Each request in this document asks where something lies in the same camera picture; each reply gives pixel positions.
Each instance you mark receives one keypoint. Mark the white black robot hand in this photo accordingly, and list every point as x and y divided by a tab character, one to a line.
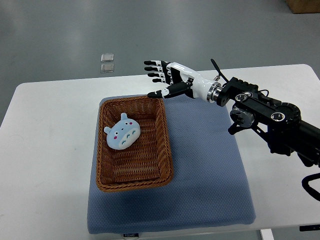
183	80

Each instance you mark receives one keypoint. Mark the blue plush toy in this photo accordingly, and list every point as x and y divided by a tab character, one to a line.
123	134

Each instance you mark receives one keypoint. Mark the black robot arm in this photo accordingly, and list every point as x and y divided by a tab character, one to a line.
278	123

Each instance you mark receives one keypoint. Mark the brown wicker basket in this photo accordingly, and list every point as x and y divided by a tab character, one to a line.
147	163

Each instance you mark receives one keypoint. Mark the lower metal floor plate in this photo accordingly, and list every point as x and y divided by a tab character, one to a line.
107	68

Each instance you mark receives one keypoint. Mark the metal floor plate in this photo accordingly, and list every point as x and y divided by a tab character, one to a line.
107	68
107	57

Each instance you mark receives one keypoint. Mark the upper metal floor plate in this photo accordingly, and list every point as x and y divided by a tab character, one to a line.
107	57

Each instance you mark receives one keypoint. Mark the blue fabric mat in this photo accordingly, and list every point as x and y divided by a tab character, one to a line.
209	187

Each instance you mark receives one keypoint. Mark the cardboard box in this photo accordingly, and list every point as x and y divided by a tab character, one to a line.
304	6

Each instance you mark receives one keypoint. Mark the white table leg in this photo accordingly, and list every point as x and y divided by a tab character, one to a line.
266	234

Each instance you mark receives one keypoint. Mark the black table control panel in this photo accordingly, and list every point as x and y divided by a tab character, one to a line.
308	228

